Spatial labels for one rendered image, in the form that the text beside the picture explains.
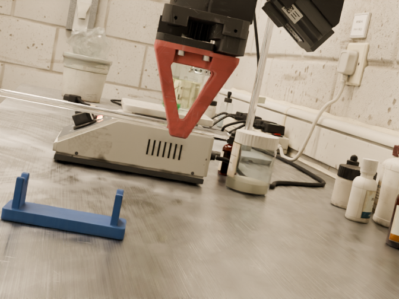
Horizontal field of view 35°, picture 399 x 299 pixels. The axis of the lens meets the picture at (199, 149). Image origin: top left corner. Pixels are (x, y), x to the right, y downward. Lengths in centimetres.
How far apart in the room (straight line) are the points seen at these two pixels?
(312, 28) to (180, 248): 21
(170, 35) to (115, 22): 275
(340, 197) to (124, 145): 31
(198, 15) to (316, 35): 10
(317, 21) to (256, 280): 21
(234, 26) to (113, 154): 38
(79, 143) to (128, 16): 246
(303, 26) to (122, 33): 275
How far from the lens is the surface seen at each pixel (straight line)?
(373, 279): 58
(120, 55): 324
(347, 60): 130
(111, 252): 49
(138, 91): 326
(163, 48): 49
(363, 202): 82
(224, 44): 48
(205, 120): 82
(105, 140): 81
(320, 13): 52
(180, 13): 47
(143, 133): 81
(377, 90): 122
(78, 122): 84
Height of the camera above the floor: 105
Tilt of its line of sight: 7 degrees down
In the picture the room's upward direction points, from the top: 11 degrees clockwise
